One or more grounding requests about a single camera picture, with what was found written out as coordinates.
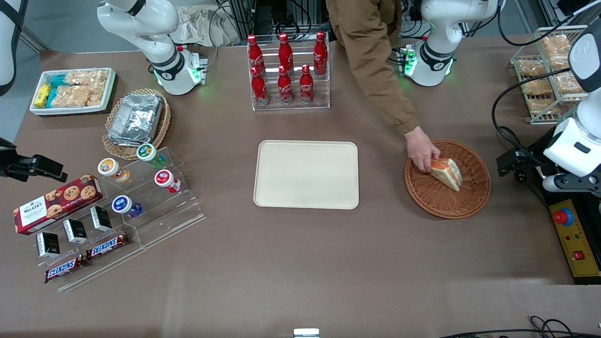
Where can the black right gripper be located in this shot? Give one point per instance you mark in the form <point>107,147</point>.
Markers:
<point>10,165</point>

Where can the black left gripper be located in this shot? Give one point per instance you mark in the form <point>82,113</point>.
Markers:
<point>535,155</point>

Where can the triangle sandwich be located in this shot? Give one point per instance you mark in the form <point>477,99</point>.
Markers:
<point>448,173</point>

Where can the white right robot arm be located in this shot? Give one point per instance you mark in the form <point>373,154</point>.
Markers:
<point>159,23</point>

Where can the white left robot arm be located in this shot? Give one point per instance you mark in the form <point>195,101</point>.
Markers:
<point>439,28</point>

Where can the round brown wicker basket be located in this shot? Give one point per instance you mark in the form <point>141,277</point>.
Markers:
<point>474,188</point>

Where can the white rectangular snack tray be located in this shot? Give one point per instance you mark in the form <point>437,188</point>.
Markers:
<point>109,94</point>

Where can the oval light wicker basket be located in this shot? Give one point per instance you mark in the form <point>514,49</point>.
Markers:
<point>162,131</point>

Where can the beige plastic tray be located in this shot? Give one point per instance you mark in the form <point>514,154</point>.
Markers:
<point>305,173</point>

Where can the person's bare hand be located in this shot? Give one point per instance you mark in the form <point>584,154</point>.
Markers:
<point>420,148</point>

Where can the red Walkers cookie box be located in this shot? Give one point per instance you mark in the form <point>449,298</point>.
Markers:
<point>56,204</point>

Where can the orange lid cup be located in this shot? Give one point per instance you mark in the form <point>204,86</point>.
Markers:
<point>110,167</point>

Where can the bagged bread pack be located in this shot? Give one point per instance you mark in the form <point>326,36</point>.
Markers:
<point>556,44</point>
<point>544,106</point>
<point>537,88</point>
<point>531,68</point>
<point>568,83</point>
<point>558,62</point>

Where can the teal snack pack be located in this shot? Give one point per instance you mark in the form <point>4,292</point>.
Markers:
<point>58,81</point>
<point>51,97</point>

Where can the small black box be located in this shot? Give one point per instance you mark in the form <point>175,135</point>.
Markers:
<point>101,218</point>
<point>48,244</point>
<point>75,231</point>

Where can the yellow snack pack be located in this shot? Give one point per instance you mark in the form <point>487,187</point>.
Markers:
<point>42,94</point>

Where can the clear bag of rice crackers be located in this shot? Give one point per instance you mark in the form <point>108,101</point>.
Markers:
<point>70,96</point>
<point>87,77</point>

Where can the blue lid cup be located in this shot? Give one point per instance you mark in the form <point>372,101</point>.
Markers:
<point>123,204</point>

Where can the Snickers bar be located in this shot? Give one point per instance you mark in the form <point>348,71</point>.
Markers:
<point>65,268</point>
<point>108,245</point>

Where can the yellow emergency stop control box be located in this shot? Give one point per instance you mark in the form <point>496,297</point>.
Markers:
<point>575,239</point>

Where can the stack of foil containers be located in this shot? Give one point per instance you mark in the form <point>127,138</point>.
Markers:
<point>136,117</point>

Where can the green lid cup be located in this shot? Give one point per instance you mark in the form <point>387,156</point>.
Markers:
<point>148,152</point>

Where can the red lid cup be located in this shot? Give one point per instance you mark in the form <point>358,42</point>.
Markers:
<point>164,178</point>

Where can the clear acrylic stepped stand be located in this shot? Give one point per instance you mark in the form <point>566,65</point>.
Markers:
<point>164,220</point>

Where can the clear acrylic bottle rack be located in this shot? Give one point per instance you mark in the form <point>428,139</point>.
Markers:
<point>319,94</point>

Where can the crumpled beige bag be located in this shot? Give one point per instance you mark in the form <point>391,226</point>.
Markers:
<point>202,23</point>

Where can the red cola bottle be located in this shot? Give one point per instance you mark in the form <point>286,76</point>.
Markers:
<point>320,54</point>
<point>285,51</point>
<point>259,89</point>
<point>256,54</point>
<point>285,87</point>
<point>306,87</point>

